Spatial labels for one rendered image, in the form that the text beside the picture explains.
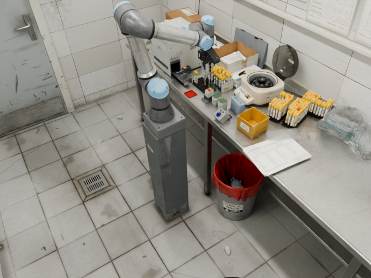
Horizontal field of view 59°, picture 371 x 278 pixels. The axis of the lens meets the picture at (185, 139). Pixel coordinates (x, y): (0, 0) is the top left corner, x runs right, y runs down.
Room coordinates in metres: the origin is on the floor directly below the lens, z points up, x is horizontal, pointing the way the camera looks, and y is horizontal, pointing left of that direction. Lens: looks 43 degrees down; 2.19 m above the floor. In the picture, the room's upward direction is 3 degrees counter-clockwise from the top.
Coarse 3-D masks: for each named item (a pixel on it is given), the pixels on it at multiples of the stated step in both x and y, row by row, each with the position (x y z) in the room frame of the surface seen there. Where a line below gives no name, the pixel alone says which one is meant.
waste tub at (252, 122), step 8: (248, 112) 1.54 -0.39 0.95; (256, 112) 1.53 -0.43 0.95; (240, 120) 1.46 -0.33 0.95; (248, 120) 1.54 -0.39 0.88; (256, 120) 1.53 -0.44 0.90; (264, 120) 1.43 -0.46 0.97; (240, 128) 1.46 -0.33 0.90; (248, 128) 1.41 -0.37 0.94; (256, 128) 1.39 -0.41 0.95; (264, 128) 1.44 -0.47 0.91; (248, 136) 1.40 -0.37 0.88; (256, 136) 1.40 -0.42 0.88
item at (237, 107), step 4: (236, 96) 1.68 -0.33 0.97; (232, 100) 1.65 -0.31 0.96; (236, 100) 1.63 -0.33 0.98; (240, 100) 1.63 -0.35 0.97; (232, 104) 1.65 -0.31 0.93; (236, 104) 1.61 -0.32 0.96; (240, 104) 1.59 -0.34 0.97; (244, 104) 1.59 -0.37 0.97; (232, 108) 1.65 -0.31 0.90; (236, 108) 1.61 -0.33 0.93; (240, 108) 1.58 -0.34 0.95; (244, 108) 1.59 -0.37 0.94; (232, 112) 1.63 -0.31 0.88; (236, 112) 1.60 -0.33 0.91; (240, 112) 1.58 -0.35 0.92; (236, 116) 1.58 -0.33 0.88
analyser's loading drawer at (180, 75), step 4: (176, 68) 2.14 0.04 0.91; (172, 72) 2.09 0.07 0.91; (176, 72) 2.09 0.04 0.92; (180, 72) 2.04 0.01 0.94; (176, 76) 2.03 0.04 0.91; (180, 76) 2.03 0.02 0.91; (184, 76) 2.01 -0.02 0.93; (180, 80) 1.99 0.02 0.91; (184, 80) 1.95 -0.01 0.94; (188, 80) 1.96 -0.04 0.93; (184, 84) 1.94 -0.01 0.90
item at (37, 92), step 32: (0, 0) 2.75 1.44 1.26; (32, 0) 2.86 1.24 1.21; (0, 32) 2.70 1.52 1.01; (32, 32) 2.81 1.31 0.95; (0, 64) 2.64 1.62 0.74; (32, 64) 2.77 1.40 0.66; (0, 96) 2.58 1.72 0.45; (32, 96) 2.71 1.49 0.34; (64, 96) 2.86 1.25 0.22; (0, 128) 2.51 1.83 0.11
